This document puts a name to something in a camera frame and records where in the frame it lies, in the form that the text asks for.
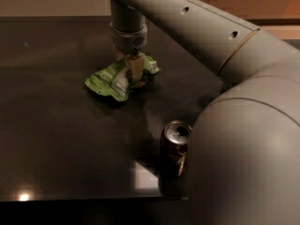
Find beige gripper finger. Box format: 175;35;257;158
125;52;145;83
113;46;125;61

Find green rice chip bag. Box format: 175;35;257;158
84;56;161;102

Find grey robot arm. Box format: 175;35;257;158
111;0;300;225

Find brown soda can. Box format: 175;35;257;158
159;120;192;188

